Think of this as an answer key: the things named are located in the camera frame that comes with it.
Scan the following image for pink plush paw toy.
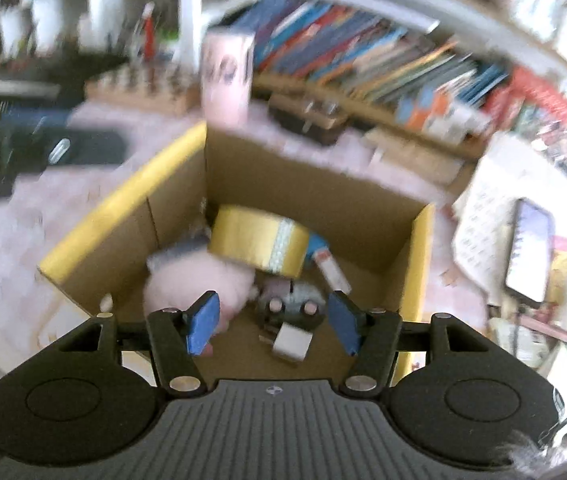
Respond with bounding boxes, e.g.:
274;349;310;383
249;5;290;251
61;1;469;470
143;248;256;334

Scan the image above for red bottle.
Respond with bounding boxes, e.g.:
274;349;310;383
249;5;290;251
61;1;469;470
142;2;155;62

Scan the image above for white bookshelf frame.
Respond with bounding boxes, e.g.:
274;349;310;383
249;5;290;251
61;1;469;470
174;0;567;91

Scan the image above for red dictionary book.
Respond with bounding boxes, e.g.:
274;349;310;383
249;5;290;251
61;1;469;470
510;65;567;130

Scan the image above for row of leaning books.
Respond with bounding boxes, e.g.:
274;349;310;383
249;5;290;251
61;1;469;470
229;0;511;107

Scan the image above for yellow cardboard box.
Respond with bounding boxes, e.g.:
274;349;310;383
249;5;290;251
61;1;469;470
37;121;438;386

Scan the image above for white sheet music paper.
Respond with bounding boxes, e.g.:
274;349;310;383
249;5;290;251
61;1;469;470
451;133;541;304

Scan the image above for blue cloth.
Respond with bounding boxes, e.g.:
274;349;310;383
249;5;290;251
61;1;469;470
305;233;329;263

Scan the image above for pink checked tablecloth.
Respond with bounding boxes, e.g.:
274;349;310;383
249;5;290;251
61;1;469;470
0;103;489;353

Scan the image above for wooden chess board box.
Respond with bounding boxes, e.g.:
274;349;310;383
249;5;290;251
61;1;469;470
85;64;200;117

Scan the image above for brown vintage radio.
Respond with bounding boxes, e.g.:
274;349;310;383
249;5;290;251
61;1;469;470
268;93;349;146

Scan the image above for wooden board pieces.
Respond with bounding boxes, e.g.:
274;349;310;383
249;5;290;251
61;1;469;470
363;128;474;188

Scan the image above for purple grey toy car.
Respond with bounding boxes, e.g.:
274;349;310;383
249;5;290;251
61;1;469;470
251;278;327;363

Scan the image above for orange white box lower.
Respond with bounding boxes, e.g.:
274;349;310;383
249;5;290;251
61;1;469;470
394;88;492;145

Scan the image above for black smartphone on table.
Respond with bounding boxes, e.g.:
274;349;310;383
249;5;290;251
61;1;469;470
504;198;555;309

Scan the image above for pink cylindrical cup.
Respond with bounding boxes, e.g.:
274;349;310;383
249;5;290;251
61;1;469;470
200;27;255;128

